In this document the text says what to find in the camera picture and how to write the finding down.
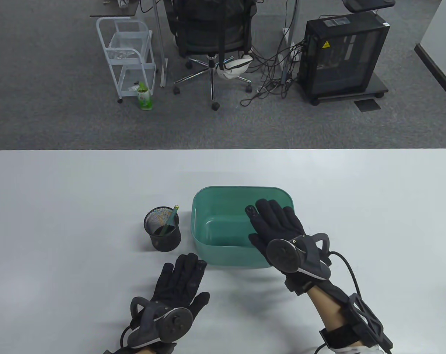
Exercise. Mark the person's right hand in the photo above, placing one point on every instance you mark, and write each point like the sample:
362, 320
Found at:
278, 223

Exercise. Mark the person's left hand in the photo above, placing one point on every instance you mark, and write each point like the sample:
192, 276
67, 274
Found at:
178, 284

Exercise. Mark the green plastic basket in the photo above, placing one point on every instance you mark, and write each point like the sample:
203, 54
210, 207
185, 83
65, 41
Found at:
215, 206

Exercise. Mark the green fountain pen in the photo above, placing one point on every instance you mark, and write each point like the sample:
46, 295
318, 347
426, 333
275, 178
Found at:
171, 217

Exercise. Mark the person's right forearm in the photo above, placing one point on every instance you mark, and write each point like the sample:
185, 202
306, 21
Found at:
324, 306

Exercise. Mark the person's left forearm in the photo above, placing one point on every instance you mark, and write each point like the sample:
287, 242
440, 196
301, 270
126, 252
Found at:
143, 351

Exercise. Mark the grey right hand tracker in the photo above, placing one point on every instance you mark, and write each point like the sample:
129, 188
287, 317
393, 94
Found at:
282, 254

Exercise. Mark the grey hand tracker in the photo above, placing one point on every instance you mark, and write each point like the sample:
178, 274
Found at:
282, 254
175, 326

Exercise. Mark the grey left hand tracker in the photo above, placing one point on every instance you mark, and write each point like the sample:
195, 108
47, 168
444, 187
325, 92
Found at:
175, 326

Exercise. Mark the black mesh pen holder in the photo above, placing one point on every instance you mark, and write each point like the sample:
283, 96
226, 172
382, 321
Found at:
164, 241

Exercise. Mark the black floor plate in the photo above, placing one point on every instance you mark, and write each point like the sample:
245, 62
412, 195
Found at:
367, 105

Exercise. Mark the white helmet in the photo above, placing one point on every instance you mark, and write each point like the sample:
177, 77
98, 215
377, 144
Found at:
234, 70

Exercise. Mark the black wheeled platform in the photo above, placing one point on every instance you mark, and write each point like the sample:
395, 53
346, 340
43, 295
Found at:
379, 86

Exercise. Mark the black computer tower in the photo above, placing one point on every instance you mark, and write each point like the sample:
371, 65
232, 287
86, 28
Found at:
341, 62

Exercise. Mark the green plastic bottle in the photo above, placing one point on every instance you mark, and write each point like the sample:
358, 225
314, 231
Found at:
145, 99

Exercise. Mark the white desk leg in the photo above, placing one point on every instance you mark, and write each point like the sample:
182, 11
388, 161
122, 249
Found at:
291, 33
160, 44

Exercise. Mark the black office chair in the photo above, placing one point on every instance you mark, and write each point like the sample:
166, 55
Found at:
208, 33

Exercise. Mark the black stand base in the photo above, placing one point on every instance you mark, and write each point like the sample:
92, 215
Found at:
366, 5

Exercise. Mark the white rolling cart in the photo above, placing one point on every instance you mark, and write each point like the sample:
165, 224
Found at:
129, 38

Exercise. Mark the dark desk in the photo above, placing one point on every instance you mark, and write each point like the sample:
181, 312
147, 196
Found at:
112, 11

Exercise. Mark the black right wrist mount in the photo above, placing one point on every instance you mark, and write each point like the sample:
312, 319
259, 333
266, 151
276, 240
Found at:
366, 317

